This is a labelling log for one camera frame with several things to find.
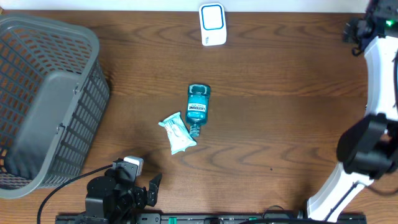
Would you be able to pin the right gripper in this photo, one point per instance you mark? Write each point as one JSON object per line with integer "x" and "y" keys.
{"x": 349, "y": 31}

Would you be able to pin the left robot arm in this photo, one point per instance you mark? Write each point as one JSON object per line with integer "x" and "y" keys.
{"x": 112, "y": 197}

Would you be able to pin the grey plastic shopping basket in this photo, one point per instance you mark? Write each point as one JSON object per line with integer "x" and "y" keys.
{"x": 53, "y": 98}

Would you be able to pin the white barcode scanner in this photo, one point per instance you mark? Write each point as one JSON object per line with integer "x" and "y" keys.
{"x": 212, "y": 24}

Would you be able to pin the light blue wet wipes pack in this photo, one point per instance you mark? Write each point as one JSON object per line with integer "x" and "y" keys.
{"x": 177, "y": 133}

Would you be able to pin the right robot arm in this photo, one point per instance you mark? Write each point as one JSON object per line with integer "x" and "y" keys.
{"x": 367, "y": 150}

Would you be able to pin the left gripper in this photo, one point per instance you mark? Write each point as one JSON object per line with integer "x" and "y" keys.
{"x": 140, "y": 199}

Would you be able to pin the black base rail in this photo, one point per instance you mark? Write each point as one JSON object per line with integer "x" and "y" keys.
{"x": 158, "y": 218}

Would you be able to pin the teal mouthwash bottle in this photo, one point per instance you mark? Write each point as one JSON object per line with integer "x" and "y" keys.
{"x": 197, "y": 107}

